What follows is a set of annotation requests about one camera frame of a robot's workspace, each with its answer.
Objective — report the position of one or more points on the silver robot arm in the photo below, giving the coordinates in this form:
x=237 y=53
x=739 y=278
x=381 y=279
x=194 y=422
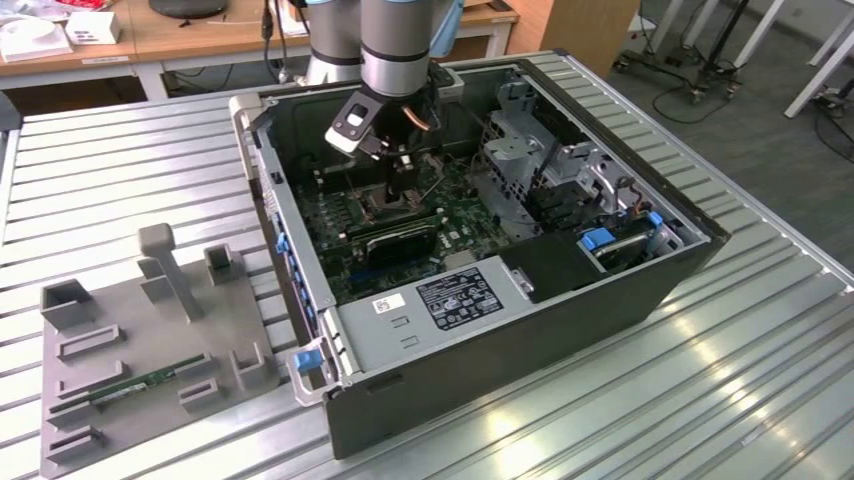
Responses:
x=394 y=55

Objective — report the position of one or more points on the silver metal drive cage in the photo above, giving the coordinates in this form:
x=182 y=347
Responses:
x=510 y=170

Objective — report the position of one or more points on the green motherboard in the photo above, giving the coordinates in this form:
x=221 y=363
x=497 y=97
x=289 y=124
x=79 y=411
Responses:
x=461 y=220

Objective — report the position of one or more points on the black graphics card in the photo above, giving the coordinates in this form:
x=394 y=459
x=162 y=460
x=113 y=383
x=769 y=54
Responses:
x=401 y=245

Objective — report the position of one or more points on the silver chipset heatsink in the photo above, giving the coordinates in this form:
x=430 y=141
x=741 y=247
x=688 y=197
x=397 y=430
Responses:
x=461 y=259

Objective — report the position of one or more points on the black disk bay block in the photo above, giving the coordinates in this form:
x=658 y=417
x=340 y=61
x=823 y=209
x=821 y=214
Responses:
x=561 y=200

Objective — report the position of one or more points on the black plastic shroud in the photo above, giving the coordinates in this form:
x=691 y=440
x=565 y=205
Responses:
x=554 y=265

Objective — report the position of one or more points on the wooden cabinet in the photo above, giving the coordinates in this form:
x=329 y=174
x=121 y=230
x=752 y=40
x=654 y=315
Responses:
x=588 y=35

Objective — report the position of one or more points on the blue disk carrier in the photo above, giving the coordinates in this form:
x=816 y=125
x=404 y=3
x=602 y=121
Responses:
x=597 y=240

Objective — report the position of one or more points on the wooden desk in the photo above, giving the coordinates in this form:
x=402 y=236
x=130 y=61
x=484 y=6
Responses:
x=101 y=54
x=221 y=35

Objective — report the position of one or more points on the silver power supply unit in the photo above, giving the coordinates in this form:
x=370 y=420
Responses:
x=388 y=345

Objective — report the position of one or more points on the dark round object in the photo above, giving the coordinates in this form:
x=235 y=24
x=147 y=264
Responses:
x=187 y=7

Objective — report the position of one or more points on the dark grey PC case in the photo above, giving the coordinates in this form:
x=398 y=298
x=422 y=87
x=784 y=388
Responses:
x=501 y=380

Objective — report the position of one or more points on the white box with label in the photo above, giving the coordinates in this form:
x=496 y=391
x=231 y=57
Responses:
x=94 y=27

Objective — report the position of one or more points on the black wheeled stand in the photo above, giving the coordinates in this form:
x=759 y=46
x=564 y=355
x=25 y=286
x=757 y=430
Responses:
x=724 y=30

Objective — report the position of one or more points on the red white package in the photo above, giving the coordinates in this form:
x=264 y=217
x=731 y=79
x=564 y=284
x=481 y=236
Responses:
x=81 y=4

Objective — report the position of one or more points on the grey parts rack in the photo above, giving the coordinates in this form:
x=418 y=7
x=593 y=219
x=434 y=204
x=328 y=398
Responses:
x=154 y=360

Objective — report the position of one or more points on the plain white box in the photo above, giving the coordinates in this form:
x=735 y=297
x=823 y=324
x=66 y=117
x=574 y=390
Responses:
x=37 y=40

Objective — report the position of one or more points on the grey chair back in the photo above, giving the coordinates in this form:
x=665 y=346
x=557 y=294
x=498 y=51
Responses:
x=7 y=112

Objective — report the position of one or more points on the green RAM stick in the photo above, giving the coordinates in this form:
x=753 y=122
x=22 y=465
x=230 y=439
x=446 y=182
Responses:
x=134 y=385

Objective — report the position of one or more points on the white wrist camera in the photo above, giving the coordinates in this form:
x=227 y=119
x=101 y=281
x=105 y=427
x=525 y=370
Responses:
x=348 y=135

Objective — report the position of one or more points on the small grey wrist camera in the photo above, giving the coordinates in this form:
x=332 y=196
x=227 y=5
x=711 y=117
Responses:
x=446 y=82

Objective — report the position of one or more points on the white desk frame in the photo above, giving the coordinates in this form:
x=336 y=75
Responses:
x=761 y=27

